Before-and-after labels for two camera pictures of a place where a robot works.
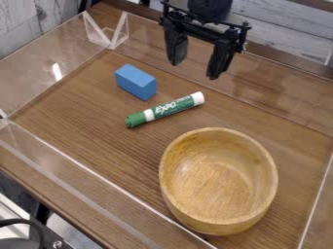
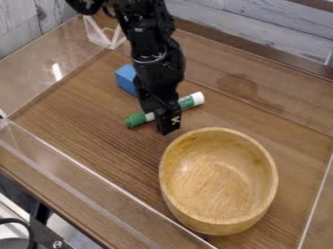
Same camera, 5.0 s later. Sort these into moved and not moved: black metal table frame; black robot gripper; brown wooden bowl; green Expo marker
Moved: black robot gripper
Not moved: green Expo marker; black metal table frame; brown wooden bowl
